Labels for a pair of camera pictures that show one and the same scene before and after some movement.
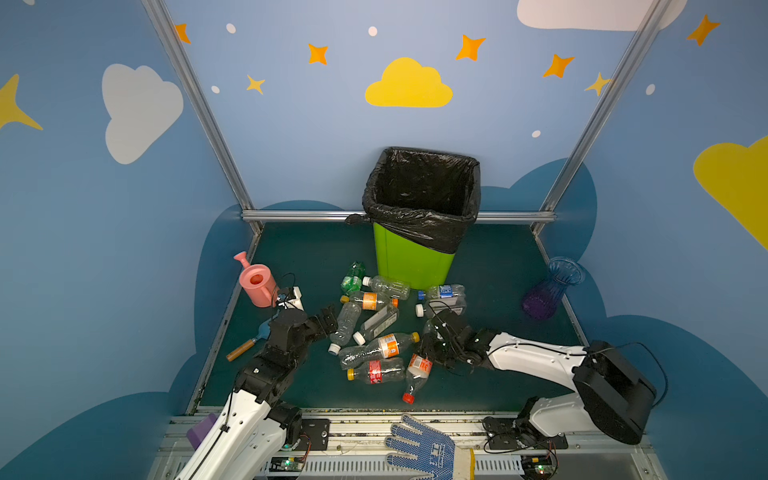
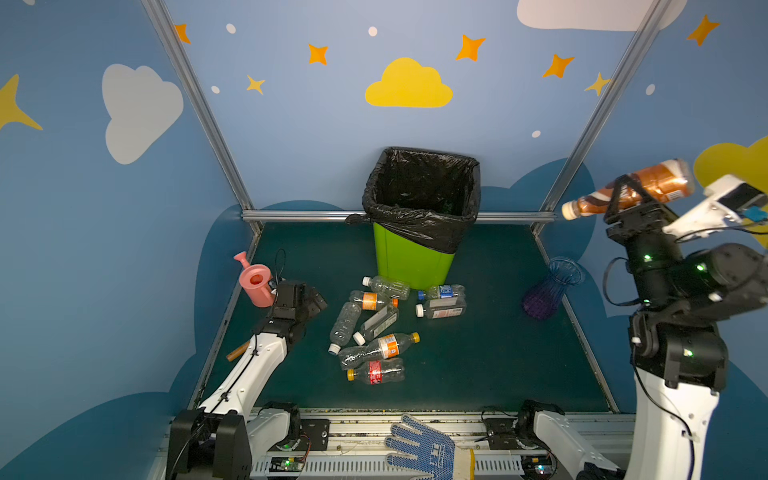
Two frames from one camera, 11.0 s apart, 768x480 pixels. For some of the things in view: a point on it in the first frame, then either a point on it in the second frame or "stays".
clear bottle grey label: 435,306 stays
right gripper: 444,335 to 634,218
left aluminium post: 219,140 stays
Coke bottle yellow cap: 378,371 stays
